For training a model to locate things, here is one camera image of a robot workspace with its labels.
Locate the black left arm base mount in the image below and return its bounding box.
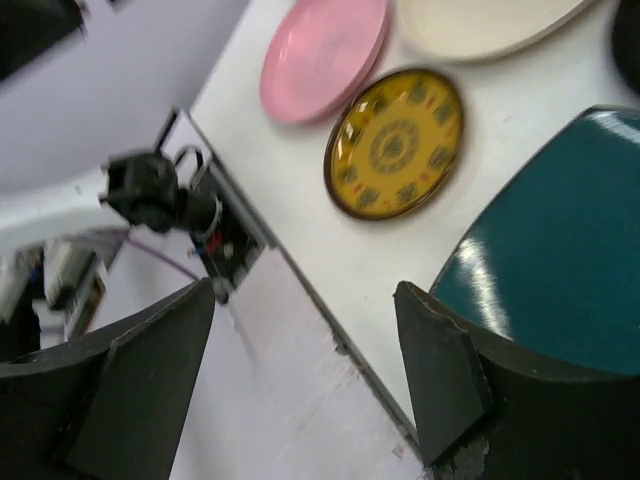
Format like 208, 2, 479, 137
187, 161, 268, 304

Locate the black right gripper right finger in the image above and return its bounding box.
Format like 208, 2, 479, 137
394, 281, 639, 479

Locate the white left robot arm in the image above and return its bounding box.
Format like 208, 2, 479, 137
1, 152, 221, 479

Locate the black round plate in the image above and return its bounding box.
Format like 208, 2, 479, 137
611, 0, 640, 95

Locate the yellow patterned round plate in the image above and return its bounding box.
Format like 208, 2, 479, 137
323, 67, 465, 221

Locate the teal square plate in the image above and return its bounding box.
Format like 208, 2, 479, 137
430, 107, 639, 375

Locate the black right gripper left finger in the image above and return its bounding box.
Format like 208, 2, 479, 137
1, 279, 215, 479

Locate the cream white round plate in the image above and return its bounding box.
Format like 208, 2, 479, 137
396, 0, 591, 63

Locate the pink round plate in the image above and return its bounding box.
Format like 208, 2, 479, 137
260, 0, 390, 125

